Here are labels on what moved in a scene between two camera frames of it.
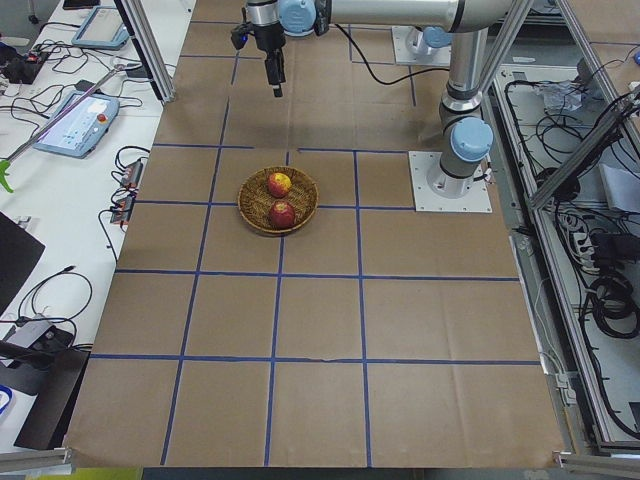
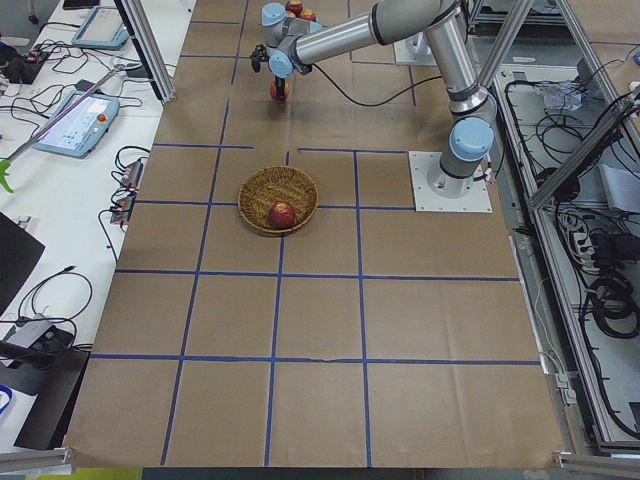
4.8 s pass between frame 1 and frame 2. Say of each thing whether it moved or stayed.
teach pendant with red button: stayed
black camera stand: stayed
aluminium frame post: stayed
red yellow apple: moved
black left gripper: moved
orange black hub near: stayed
